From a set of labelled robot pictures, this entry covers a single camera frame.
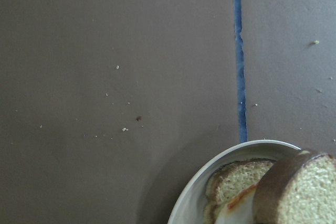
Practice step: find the bread slice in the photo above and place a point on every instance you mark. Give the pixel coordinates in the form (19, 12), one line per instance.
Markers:
(299, 188)
(232, 183)

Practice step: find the white round plate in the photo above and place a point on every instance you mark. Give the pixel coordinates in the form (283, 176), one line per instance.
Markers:
(190, 204)

